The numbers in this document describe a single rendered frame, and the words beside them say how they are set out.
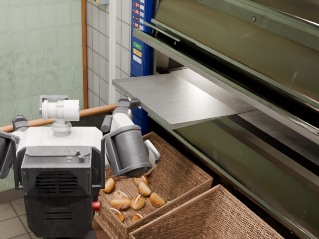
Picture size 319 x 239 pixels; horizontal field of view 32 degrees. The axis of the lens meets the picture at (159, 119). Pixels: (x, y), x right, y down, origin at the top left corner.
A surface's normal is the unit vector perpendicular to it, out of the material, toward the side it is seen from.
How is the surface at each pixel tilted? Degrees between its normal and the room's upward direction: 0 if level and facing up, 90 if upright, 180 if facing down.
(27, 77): 90
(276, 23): 90
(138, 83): 0
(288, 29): 90
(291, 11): 70
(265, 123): 0
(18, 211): 0
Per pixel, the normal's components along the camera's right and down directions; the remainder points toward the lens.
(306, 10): -0.79, -0.12
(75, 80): 0.51, 0.39
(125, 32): -0.86, 0.19
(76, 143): 0.04, -0.90
